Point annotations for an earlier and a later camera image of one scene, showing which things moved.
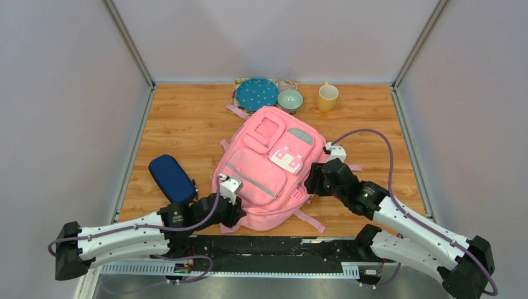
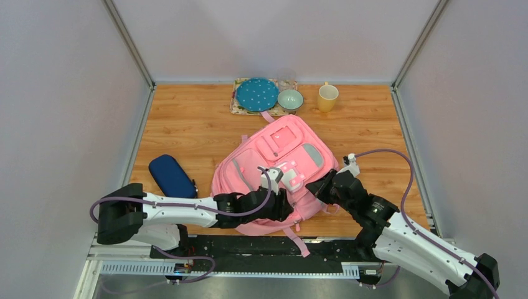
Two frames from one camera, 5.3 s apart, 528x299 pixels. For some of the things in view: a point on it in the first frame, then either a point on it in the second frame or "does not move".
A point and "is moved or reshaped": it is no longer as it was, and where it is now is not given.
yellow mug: [327, 97] does not move
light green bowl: [290, 101] does not move
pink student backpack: [271, 152] is moved or reshaped
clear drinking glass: [287, 80] does not move
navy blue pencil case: [176, 185] does not move
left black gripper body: [228, 217] -> [278, 213]
